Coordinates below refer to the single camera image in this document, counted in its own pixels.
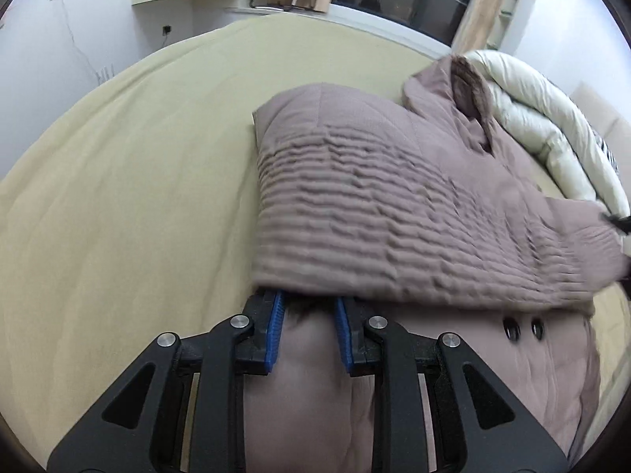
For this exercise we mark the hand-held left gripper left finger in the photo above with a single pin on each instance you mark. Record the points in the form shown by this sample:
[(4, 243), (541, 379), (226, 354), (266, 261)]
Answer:
[(274, 325)]

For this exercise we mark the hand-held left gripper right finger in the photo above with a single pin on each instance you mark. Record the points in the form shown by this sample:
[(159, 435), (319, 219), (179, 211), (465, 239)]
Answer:
[(343, 335)]

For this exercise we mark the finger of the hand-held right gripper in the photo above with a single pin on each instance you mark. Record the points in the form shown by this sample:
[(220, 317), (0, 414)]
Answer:
[(620, 220)]

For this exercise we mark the taupe quilted coat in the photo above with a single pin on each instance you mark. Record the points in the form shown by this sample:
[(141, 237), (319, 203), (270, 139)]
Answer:
[(419, 197)]

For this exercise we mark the striped pillow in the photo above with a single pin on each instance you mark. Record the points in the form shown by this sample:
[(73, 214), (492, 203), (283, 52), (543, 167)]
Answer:
[(609, 150)]

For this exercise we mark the beige headboard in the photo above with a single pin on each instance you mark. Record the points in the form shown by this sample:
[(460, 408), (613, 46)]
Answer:
[(604, 113)]

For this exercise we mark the cream duvet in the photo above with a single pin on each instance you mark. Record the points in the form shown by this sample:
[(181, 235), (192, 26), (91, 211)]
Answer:
[(542, 118)]

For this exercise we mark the bed with beige sheet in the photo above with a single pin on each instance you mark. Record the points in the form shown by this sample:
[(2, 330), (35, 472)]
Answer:
[(128, 197)]

